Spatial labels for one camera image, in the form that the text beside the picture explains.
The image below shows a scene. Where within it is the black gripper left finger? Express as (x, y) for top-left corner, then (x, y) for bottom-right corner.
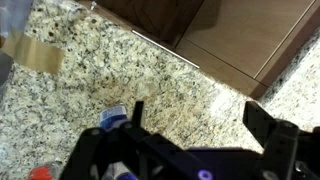
(59, 100), (158, 180)

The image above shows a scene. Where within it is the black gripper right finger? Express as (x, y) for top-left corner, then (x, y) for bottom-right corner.
(242, 100), (320, 180)

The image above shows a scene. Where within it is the blue label water bottle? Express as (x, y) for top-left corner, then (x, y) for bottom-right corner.
(99, 104), (138, 180)

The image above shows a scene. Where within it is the red label water bottle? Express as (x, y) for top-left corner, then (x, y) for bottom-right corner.
(27, 161), (64, 180)

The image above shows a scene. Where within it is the brown packing tape strip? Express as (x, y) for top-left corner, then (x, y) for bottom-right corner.
(1, 31), (65, 75)

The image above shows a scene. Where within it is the wooden cabinet drawer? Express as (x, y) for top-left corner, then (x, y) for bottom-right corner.
(76, 0), (320, 100)

